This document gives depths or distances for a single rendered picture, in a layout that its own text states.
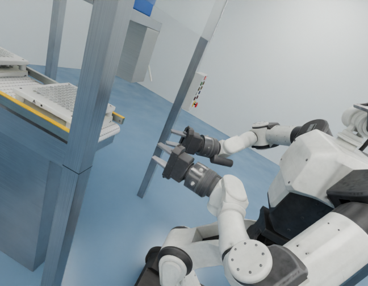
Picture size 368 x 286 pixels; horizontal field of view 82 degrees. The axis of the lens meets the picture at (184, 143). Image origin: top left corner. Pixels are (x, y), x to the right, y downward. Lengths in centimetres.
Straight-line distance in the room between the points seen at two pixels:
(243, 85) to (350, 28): 170
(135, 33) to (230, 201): 63
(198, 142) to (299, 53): 354
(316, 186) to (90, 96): 60
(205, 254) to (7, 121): 85
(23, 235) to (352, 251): 128
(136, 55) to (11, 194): 83
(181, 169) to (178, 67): 422
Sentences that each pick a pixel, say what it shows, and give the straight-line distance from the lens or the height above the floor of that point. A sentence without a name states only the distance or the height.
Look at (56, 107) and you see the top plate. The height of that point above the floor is 96.
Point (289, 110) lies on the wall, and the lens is 420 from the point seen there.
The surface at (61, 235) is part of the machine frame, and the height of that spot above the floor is 56.
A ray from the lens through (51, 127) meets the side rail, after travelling 81.
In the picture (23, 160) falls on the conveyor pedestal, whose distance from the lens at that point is 106.
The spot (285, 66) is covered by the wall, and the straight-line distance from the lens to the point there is 421.
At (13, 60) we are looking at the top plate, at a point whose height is 96.
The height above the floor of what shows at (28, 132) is 84.
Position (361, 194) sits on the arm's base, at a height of 120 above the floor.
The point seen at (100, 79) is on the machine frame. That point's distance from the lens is 58.
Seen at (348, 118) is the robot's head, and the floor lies 130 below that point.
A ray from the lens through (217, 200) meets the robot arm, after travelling 64.
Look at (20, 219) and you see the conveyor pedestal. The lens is 129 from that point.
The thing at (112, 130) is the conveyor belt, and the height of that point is 88.
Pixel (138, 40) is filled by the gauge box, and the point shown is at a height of 125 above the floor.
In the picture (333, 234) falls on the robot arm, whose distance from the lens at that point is 47.
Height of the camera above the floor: 131
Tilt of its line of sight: 24 degrees down
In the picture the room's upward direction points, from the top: 25 degrees clockwise
